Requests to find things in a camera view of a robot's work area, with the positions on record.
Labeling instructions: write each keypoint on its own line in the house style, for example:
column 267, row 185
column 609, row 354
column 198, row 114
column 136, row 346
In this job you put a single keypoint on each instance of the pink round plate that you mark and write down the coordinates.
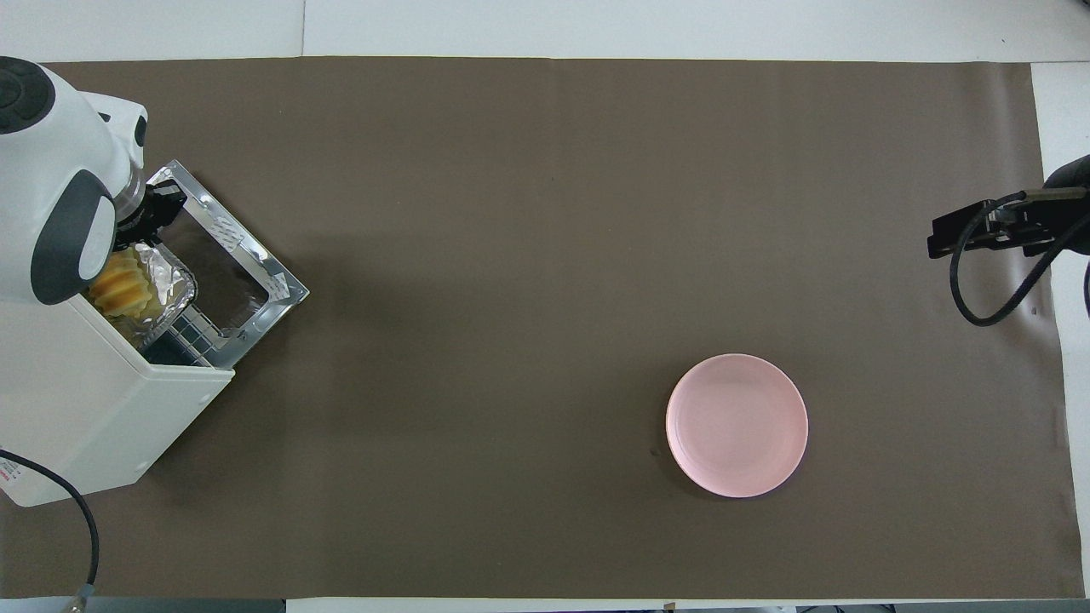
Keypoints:
column 737, row 426

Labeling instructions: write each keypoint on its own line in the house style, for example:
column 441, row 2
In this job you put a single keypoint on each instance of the glass oven door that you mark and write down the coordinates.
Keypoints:
column 281, row 289

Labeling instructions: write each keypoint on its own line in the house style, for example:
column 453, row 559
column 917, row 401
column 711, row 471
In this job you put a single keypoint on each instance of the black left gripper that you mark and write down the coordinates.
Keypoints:
column 140, row 217

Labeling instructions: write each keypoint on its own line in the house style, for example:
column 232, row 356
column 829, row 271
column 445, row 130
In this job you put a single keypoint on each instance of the aluminium foil tray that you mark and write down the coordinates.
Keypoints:
column 170, row 281

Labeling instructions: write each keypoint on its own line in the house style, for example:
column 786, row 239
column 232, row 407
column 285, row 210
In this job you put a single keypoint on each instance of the brown table mat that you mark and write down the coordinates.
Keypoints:
column 511, row 255

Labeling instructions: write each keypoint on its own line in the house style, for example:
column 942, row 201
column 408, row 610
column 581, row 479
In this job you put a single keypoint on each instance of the yellow ridged bread loaf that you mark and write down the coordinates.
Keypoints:
column 123, row 285

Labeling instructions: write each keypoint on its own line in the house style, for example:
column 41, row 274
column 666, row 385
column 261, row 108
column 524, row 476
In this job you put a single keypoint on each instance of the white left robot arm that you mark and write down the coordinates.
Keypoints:
column 51, row 170

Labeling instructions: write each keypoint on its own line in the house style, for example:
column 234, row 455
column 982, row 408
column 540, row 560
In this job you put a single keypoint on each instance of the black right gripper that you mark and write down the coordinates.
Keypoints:
column 1075, row 217

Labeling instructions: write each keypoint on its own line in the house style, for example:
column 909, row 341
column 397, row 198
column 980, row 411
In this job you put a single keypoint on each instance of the white toaster oven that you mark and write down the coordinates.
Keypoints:
column 85, row 400

